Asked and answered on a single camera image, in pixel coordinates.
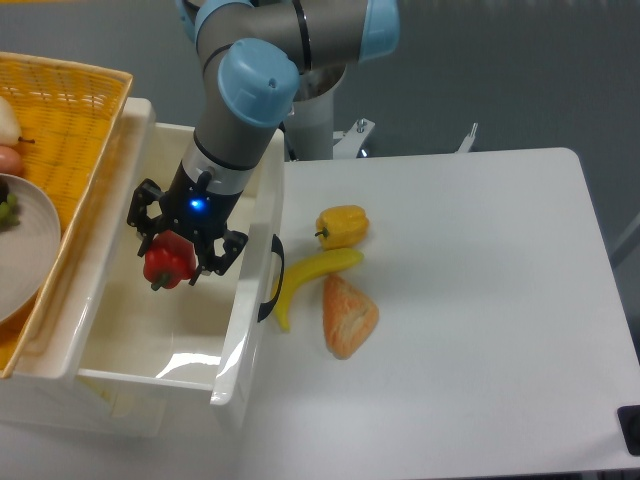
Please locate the red bell pepper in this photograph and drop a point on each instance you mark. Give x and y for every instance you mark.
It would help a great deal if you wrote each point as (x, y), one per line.
(169, 260)

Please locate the black drawer handle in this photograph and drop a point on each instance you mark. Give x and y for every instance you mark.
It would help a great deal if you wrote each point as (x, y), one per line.
(267, 307)

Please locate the black corner object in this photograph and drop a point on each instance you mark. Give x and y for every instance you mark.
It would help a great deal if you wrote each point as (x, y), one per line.
(629, 420)

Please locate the yellow woven basket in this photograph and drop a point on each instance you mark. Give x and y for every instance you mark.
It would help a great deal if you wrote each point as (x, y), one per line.
(72, 108)

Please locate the white table bracket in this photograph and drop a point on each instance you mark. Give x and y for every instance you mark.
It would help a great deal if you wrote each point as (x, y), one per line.
(469, 140)

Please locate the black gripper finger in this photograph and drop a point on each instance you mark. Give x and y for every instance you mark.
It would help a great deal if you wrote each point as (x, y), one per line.
(233, 243)
(147, 213)

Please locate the white open upper drawer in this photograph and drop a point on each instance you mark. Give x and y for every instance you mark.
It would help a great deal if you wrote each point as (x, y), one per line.
(199, 337)

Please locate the orange bread piece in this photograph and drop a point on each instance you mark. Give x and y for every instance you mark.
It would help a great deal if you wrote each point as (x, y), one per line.
(349, 316)

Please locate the grey plate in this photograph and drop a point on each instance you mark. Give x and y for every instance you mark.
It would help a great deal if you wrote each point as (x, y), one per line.
(28, 250)

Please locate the white pear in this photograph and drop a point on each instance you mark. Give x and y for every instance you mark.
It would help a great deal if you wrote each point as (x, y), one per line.
(10, 128)

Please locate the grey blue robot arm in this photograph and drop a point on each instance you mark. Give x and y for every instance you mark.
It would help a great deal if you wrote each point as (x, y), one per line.
(252, 59)

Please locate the green grapes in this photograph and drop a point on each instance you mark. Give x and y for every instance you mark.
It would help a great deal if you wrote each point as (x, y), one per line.
(8, 211)

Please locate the yellow banana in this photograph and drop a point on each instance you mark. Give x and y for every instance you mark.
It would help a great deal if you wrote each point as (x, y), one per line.
(308, 269)

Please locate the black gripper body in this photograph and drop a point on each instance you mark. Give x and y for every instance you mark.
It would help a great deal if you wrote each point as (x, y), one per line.
(192, 209)

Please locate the yellow bell pepper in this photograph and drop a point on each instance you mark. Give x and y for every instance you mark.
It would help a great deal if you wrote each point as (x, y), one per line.
(341, 227)

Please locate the pink sausage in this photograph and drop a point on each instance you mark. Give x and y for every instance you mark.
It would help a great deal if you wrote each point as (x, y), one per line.
(10, 161)

